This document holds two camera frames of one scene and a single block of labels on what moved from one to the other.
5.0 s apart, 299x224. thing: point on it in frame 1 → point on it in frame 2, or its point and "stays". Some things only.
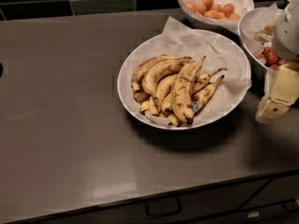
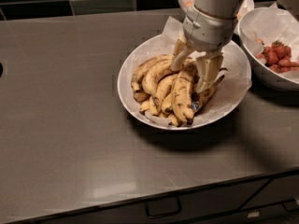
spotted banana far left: (136, 82) stays
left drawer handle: (163, 206) stays
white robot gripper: (287, 36) → (207, 32)
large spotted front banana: (182, 91) stays
